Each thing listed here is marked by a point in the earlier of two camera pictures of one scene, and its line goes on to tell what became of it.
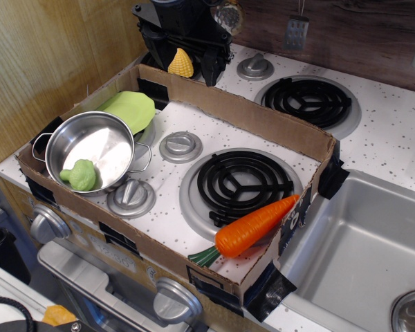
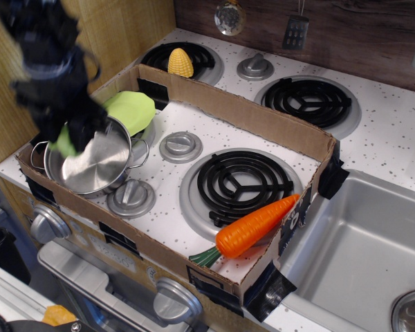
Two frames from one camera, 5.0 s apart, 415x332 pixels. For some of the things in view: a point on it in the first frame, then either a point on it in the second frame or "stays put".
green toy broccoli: [81, 176] to [63, 144]
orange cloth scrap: [57, 315] stays put
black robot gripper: [191, 25] to [57, 90]
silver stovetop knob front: [133, 200] stays put
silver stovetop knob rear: [255, 68] stays put
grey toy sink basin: [351, 256] stays put
